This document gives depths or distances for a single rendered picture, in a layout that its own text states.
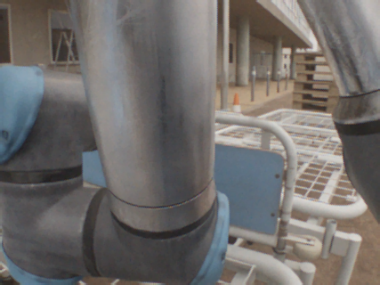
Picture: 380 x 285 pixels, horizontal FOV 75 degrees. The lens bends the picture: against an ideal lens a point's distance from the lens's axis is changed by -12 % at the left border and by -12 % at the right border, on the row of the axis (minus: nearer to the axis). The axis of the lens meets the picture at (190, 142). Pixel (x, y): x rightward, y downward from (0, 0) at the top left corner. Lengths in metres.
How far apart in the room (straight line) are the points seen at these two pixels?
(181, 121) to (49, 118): 0.14
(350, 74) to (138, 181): 0.22
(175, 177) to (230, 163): 0.45
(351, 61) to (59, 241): 0.32
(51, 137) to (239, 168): 0.44
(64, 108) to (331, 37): 0.26
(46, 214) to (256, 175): 0.44
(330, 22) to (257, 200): 0.43
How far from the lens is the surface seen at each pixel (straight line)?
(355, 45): 0.29
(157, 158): 0.16
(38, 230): 0.28
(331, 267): 1.49
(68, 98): 0.28
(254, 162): 0.60
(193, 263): 0.24
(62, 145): 0.27
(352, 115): 0.30
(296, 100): 4.34
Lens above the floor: 0.88
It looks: 15 degrees down
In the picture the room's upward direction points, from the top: straight up
